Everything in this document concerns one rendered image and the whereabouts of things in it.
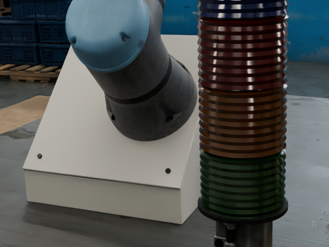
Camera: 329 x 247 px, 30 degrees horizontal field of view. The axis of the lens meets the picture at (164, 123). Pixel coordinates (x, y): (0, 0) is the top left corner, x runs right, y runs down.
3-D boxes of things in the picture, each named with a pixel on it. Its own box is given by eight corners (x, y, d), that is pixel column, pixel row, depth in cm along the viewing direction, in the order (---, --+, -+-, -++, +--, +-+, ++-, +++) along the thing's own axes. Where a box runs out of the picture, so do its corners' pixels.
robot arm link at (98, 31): (89, 102, 93) (48, 49, 81) (105, 31, 99) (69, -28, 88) (165, 98, 89) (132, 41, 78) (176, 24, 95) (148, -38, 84)
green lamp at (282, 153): (295, 196, 45) (296, 137, 44) (270, 230, 40) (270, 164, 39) (219, 185, 48) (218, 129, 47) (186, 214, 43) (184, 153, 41)
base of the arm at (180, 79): (100, 138, 101) (75, 107, 93) (123, 62, 108) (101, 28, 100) (187, 143, 95) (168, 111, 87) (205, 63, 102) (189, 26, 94)
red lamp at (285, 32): (298, 76, 43) (299, 10, 41) (271, 95, 38) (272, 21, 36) (218, 71, 45) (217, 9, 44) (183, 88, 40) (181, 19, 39)
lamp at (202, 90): (296, 137, 44) (298, 76, 43) (270, 164, 39) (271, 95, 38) (218, 129, 47) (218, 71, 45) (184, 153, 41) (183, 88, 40)
